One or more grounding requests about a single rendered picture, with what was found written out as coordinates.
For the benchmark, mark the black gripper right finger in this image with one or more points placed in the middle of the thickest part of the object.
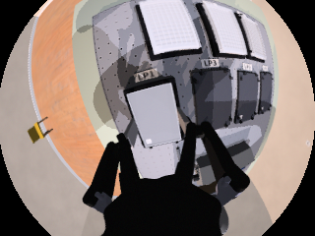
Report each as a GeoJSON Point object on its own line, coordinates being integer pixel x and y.
{"type": "Point", "coordinates": [231, 180]}

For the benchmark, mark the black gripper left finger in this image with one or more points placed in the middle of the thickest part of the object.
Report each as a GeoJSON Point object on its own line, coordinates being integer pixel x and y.
{"type": "Point", "coordinates": [99, 194]}

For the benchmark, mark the grey button panel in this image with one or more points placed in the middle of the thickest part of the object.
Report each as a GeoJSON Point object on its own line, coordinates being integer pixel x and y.
{"type": "Point", "coordinates": [242, 155]}

